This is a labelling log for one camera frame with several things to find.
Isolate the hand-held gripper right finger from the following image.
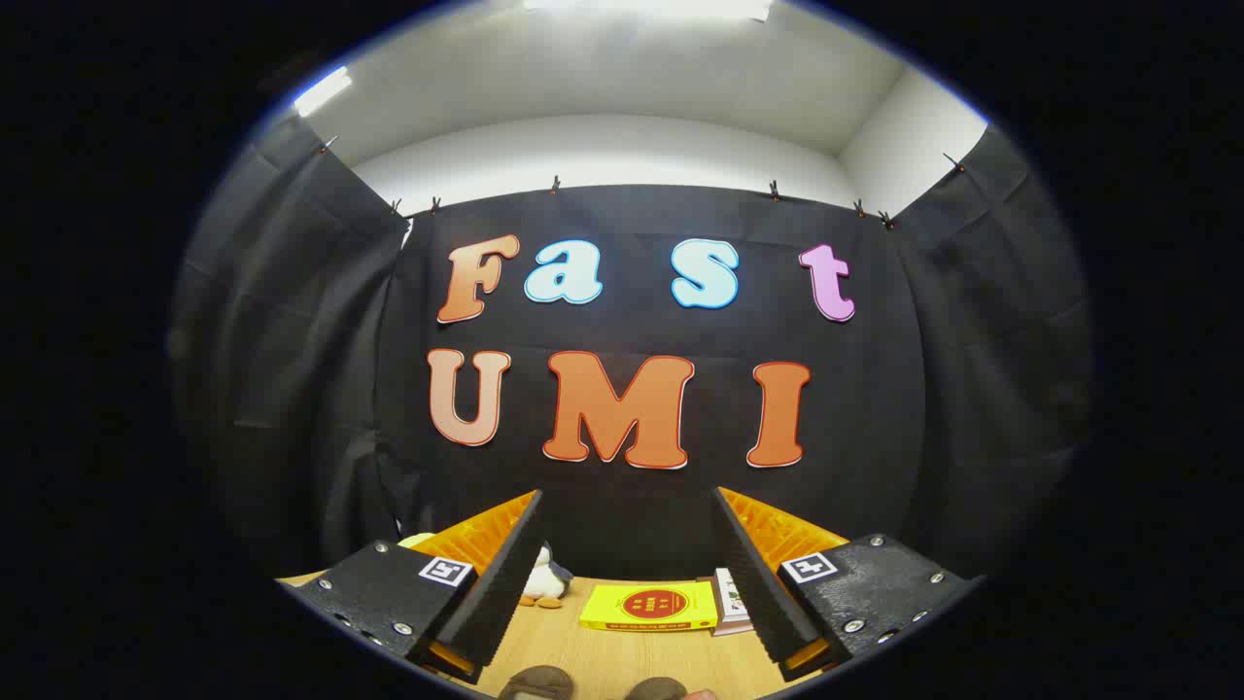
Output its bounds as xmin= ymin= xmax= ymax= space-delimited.
xmin=711 ymin=486 xmax=975 ymax=683

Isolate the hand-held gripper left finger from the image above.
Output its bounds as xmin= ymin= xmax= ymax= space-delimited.
xmin=292 ymin=489 xmax=545 ymax=684

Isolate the white illustrated book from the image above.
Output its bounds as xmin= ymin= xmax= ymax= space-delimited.
xmin=709 ymin=568 xmax=754 ymax=625

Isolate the penguin plush toy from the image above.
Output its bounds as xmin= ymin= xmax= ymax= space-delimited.
xmin=520 ymin=542 xmax=576 ymax=611

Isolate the yellow book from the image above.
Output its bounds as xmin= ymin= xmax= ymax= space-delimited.
xmin=579 ymin=579 xmax=720 ymax=635

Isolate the black backdrop cloth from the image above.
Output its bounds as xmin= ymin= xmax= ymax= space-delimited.
xmin=170 ymin=117 xmax=1094 ymax=584

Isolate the ceiling light panel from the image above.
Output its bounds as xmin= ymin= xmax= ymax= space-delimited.
xmin=292 ymin=66 xmax=353 ymax=118
xmin=523 ymin=0 xmax=774 ymax=22

